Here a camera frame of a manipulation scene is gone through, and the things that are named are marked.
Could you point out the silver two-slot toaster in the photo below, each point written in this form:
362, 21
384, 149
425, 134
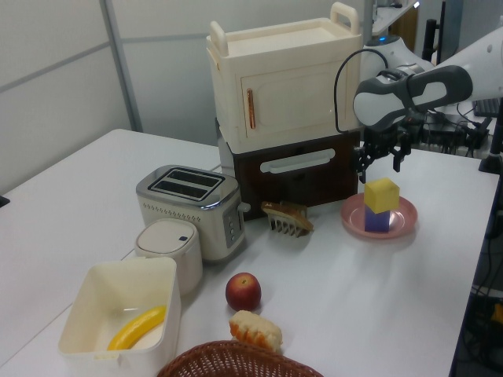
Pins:
177, 208

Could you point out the black monitor arm base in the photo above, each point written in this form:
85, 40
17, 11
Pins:
493, 157

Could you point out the dark brown drawer unit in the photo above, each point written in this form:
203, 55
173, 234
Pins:
314, 188

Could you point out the brown bread slice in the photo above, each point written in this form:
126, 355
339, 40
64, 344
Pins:
292, 214

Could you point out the black upright post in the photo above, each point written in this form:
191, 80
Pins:
432, 35

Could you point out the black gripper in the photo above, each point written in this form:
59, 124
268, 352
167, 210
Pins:
380, 139

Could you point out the black flat device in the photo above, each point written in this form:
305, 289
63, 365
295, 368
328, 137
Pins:
4, 201

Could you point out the brown wicker basket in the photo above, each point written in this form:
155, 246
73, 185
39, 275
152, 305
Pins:
236, 361

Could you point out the open cream plastic box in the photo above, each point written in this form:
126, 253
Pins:
118, 286

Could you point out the pink plate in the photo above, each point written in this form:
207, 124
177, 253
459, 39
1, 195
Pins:
404, 218

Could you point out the red apple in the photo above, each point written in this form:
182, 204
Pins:
243, 292

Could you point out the small white lidded bin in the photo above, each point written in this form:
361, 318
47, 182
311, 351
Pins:
169, 247

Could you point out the yellow banana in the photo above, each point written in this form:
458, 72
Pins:
137, 328

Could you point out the purple cube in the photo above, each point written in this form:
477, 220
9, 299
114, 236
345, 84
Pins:
376, 222

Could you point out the grey keyboard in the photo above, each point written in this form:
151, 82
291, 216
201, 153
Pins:
485, 107

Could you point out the yellow cube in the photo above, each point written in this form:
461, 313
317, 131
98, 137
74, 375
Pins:
381, 194

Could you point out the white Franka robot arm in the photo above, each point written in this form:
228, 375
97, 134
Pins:
424, 84

